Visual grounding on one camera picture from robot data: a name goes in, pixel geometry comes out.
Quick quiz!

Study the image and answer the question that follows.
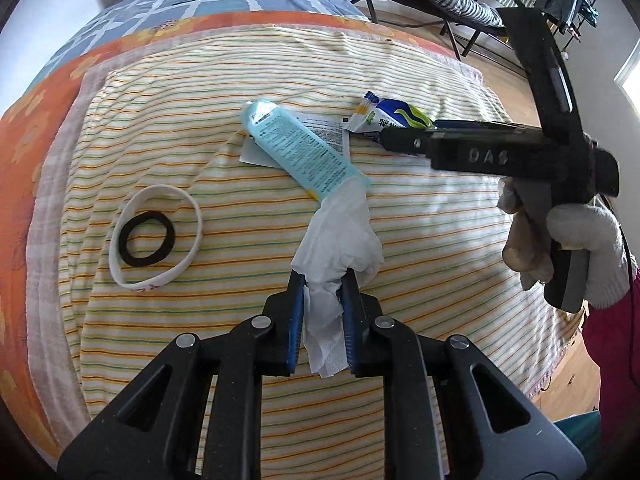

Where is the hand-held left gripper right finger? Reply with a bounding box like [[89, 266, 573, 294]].
[[340, 269, 587, 480]]

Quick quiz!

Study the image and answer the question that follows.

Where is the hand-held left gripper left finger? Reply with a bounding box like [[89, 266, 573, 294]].
[[56, 269, 306, 480]]

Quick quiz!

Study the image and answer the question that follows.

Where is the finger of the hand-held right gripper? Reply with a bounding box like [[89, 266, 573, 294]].
[[434, 119, 543, 133], [381, 126, 437, 157]]

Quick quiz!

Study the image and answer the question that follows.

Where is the green and white wrapper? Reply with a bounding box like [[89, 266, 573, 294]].
[[342, 91, 436, 143]]

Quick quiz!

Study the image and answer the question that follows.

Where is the white tissue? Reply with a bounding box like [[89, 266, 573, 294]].
[[291, 182, 385, 378]]

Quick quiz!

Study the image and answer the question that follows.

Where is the person's right hand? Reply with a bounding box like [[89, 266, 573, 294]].
[[496, 177, 638, 311]]

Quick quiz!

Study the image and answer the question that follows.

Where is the light blue packet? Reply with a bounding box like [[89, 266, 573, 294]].
[[239, 100, 372, 206]]

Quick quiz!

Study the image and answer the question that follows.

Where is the window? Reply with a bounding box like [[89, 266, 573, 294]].
[[614, 42, 640, 106]]

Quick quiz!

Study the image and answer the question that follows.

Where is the white rubber wristband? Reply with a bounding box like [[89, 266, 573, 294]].
[[107, 185, 205, 292]]

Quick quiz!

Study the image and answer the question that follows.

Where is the teal plastic item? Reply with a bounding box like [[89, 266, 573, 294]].
[[552, 409, 603, 466]]

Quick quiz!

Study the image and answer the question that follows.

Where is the orange floral blanket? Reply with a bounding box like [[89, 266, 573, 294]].
[[0, 10, 396, 461]]

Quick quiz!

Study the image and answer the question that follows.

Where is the black hair tie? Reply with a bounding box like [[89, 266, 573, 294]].
[[120, 211, 176, 267]]

